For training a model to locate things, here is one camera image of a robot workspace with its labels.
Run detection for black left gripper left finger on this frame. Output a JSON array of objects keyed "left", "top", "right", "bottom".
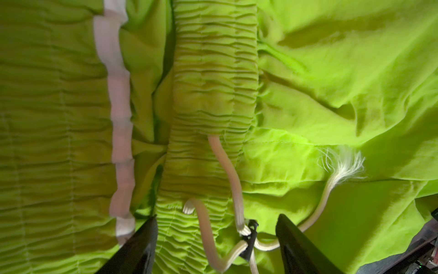
[{"left": 96, "top": 215, "right": 158, "bottom": 274}]

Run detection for lime green shorts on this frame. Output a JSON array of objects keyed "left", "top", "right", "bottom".
[{"left": 1, "top": 1, "right": 438, "bottom": 274}]

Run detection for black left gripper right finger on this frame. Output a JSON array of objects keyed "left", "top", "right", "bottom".
[{"left": 276, "top": 214, "right": 342, "bottom": 274}]

